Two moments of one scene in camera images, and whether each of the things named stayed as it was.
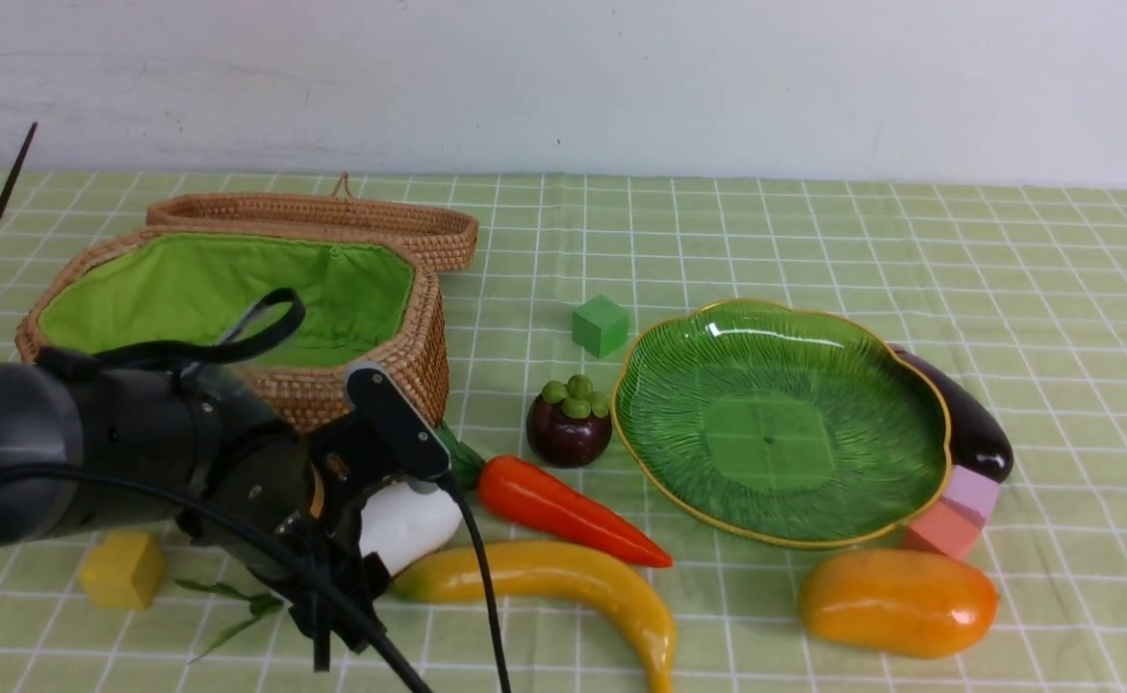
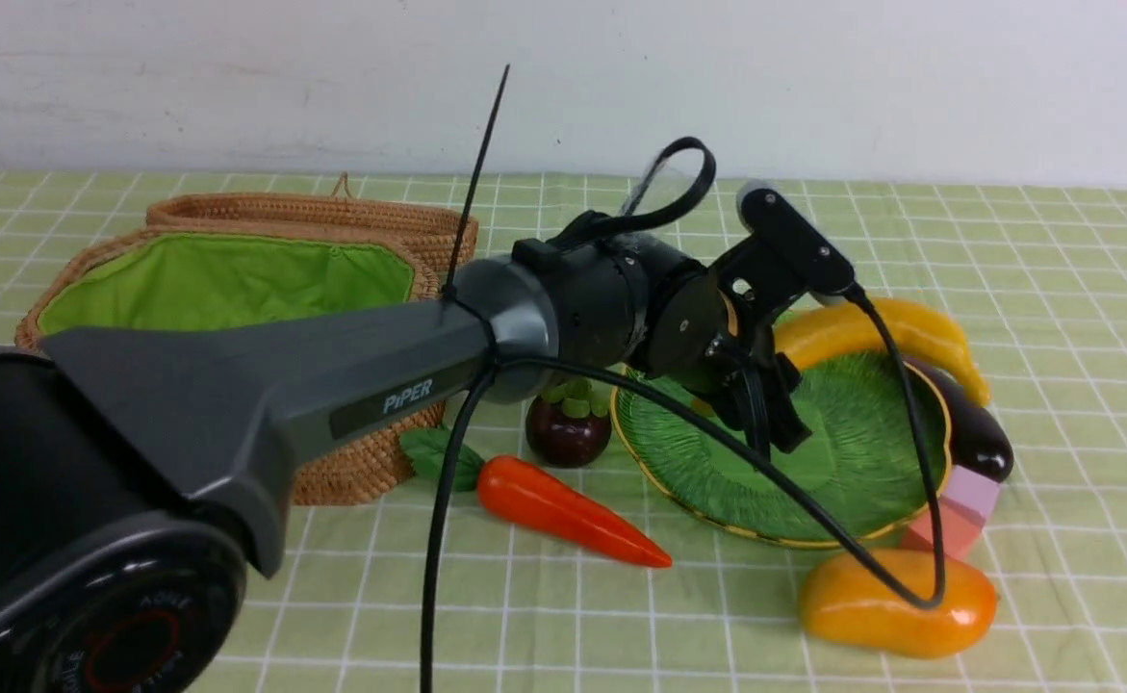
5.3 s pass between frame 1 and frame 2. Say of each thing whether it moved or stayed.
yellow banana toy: moved
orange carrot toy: stayed
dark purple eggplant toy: stayed
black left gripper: moved
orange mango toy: stayed
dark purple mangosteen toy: stayed
